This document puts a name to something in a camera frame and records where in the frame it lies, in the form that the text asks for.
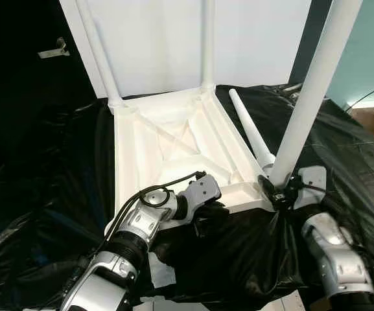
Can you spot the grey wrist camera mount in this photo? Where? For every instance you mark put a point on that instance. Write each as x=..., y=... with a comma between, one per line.
x=203, y=191
x=311, y=181

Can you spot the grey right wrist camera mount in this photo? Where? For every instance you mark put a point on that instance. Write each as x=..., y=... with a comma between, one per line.
x=311, y=181

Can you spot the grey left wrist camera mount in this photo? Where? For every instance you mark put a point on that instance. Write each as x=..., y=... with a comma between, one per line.
x=203, y=191

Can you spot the white plastic table top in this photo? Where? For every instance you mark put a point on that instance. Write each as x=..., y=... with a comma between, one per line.
x=148, y=149

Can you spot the white plastic table leg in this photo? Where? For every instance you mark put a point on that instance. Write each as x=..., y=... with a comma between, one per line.
x=248, y=126
x=99, y=52
x=208, y=45
x=310, y=91

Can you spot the black plastic cover sheet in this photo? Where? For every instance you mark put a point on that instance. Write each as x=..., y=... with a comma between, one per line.
x=44, y=194

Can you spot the black vertical wall strip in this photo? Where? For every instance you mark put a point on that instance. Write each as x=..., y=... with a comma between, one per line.
x=306, y=52

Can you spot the black door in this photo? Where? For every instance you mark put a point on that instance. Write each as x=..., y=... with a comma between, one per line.
x=18, y=84

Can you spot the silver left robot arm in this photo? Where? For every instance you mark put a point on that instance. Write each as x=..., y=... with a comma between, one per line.
x=138, y=227

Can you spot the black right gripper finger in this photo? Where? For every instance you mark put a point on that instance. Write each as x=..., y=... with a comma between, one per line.
x=267, y=188

